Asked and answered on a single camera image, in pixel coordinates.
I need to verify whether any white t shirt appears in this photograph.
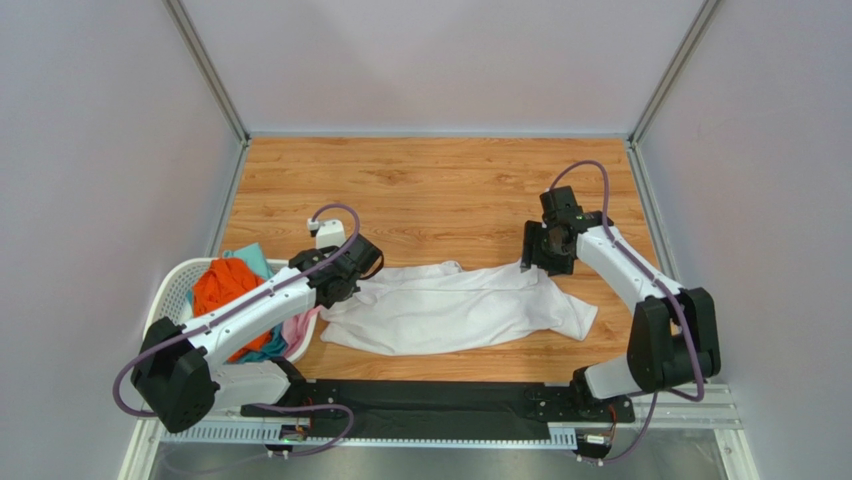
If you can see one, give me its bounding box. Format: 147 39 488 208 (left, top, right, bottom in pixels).
321 261 598 356

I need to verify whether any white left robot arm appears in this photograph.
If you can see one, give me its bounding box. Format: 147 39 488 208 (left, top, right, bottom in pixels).
126 221 384 433

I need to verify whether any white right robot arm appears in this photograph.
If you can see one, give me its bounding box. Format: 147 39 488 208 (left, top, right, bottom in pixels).
520 187 721 403

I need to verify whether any pink t shirt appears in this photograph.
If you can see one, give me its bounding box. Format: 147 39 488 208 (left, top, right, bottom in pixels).
281 307 322 362

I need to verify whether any teal t shirt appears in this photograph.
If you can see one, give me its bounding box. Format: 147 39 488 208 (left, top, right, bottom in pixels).
186 242 291 365

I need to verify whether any orange t shirt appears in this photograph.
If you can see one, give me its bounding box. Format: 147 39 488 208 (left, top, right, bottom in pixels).
191 256 276 364

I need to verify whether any white plastic laundry basket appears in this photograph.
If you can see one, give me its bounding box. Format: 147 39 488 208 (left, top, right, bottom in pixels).
142 257 319 366

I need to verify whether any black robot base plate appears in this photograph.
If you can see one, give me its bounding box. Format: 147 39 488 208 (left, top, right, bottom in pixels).
278 379 636 441

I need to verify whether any aluminium frame rail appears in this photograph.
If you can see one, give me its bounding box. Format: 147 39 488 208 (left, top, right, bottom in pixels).
120 379 758 479

